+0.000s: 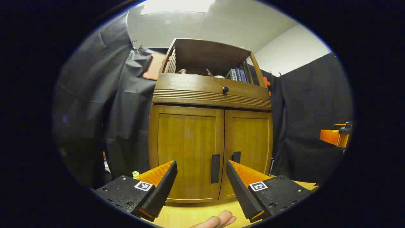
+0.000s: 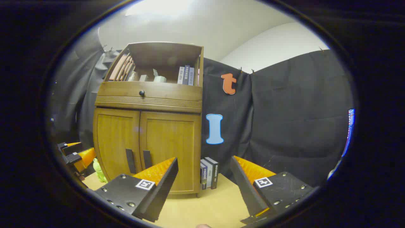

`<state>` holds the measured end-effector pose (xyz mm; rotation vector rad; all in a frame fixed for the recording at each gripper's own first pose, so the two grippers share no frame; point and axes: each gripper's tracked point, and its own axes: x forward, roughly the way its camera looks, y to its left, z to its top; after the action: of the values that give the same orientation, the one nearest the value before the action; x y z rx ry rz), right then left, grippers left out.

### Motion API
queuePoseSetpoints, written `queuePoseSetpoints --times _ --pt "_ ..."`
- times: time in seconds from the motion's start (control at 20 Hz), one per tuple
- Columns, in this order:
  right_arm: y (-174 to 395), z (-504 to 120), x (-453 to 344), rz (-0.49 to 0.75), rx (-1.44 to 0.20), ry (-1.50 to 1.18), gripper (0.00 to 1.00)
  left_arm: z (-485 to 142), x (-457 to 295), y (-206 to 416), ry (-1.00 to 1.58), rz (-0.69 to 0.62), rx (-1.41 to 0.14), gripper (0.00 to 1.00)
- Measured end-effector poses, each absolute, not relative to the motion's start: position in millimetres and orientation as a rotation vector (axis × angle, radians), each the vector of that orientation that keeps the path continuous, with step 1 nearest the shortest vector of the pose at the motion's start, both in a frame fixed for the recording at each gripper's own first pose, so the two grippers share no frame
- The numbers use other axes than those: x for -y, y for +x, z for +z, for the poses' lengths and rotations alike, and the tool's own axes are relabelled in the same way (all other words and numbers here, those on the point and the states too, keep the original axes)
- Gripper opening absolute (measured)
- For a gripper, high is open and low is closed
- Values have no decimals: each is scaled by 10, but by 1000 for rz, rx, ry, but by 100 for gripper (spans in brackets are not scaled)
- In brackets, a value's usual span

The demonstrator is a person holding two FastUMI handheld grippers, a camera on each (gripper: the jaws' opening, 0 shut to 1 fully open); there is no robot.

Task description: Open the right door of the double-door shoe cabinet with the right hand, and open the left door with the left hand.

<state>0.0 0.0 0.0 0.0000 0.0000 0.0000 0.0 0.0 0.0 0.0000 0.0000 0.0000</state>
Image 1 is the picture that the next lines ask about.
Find wooden shoe cabinet door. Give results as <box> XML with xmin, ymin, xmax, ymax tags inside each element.
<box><xmin>219</xmin><ymin>109</ymin><xmax>273</xmax><ymax>200</ymax></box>
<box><xmin>149</xmin><ymin>104</ymin><xmax>225</xmax><ymax>203</ymax></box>

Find wooden drawer with black knob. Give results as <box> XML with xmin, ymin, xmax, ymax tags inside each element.
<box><xmin>152</xmin><ymin>73</ymin><xmax>272</xmax><ymax>111</ymax></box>

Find black backdrop cloth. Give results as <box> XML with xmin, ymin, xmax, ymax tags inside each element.
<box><xmin>54</xmin><ymin>13</ymin><xmax>353</xmax><ymax>190</ymax></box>

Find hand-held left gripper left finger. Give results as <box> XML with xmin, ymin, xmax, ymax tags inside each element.
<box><xmin>94</xmin><ymin>160</ymin><xmax>178</xmax><ymax>222</ymax></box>

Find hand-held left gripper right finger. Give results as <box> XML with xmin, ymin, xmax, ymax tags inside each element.
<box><xmin>225</xmin><ymin>160</ymin><xmax>314</xmax><ymax>223</ymax></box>

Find wooden double-door shoe cabinet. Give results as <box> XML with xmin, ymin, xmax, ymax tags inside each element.
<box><xmin>148</xmin><ymin>38</ymin><xmax>274</xmax><ymax>203</ymax></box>

